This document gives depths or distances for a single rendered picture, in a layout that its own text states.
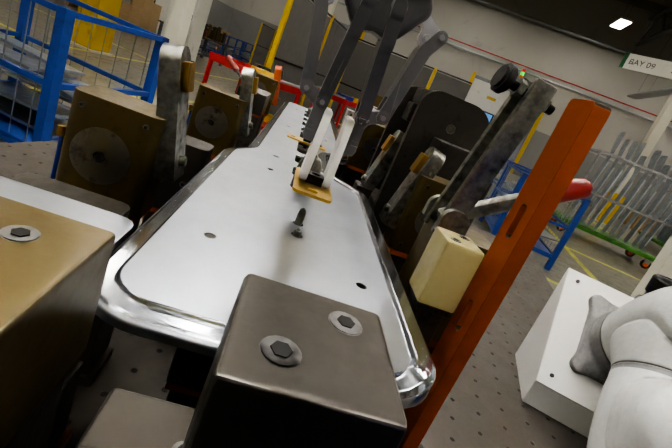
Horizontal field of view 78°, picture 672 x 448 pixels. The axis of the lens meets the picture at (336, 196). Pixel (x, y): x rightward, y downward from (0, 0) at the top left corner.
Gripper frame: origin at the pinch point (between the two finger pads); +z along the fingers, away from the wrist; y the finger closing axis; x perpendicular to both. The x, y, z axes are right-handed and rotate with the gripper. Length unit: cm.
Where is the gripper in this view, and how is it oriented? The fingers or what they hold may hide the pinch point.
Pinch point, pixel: (326, 147)
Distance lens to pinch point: 40.3
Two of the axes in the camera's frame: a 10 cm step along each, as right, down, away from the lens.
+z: -3.7, 8.9, 2.6
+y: -9.3, -3.4, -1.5
